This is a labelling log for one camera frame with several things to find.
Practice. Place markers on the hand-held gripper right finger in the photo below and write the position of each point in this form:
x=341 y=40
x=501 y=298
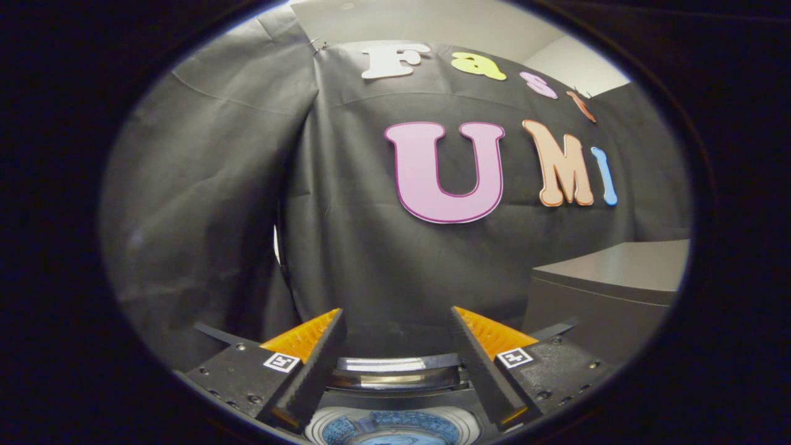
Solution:
x=479 y=371

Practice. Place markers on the grey washing machine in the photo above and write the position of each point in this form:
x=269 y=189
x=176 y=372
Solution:
x=315 y=431

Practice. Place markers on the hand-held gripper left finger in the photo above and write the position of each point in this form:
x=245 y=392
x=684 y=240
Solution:
x=321 y=371

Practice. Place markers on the black backdrop cloth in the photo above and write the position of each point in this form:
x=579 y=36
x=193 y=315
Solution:
x=216 y=216

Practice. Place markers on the beige cabinet with dark frame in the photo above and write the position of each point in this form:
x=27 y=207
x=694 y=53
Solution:
x=605 y=296

